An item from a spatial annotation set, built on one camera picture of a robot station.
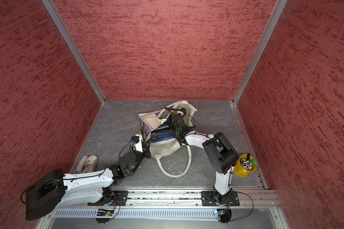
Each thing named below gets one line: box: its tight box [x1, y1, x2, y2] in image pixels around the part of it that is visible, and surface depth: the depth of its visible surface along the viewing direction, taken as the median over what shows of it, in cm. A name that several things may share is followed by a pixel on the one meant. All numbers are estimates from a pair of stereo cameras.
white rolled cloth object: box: [75, 154, 98, 174], surface depth 85 cm
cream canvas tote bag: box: [138, 100, 198, 178], surface depth 85 cm
